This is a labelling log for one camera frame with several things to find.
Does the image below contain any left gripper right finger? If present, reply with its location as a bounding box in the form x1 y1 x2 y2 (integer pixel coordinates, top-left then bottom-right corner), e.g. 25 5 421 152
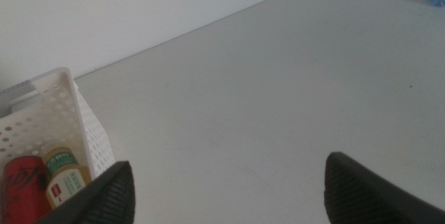
323 152 445 224

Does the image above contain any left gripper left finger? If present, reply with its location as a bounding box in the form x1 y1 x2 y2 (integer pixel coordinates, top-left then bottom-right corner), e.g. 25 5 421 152
34 160 136 224

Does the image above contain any red cola can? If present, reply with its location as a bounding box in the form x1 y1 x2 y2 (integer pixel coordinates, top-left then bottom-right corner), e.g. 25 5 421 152
0 155 53 224

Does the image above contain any white perforated plastic basket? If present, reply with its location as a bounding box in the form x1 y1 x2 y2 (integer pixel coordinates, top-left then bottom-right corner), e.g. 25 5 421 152
0 66 116 224

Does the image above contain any yellow tea bottle green label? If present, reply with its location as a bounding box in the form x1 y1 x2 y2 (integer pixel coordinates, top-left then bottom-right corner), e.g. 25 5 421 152
40 143 93 211

